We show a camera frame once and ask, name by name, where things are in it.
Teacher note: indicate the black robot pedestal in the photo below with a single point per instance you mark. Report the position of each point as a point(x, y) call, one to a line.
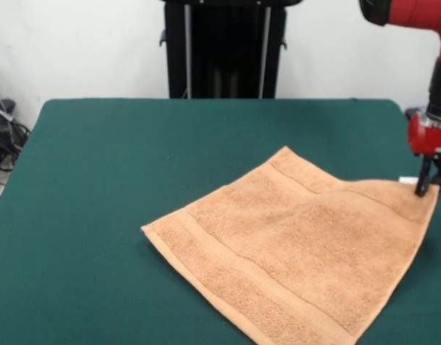
point(234, 54)

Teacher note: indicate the tan terry towel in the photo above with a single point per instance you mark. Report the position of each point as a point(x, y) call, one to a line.
point(295, 244)

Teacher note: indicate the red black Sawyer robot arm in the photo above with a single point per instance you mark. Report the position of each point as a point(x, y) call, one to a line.
point(414, 12)

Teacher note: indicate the black round base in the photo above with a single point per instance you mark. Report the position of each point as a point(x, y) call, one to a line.
point(6, 105)
point(411, 112)

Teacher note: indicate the dark green table cloth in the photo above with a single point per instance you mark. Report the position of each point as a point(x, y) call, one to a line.
point(98, 179)

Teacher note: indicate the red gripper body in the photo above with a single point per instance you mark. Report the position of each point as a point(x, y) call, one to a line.
point(430, 140)

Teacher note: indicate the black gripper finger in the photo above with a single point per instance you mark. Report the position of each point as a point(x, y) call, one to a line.
point(425, 178)
point(439, 172)

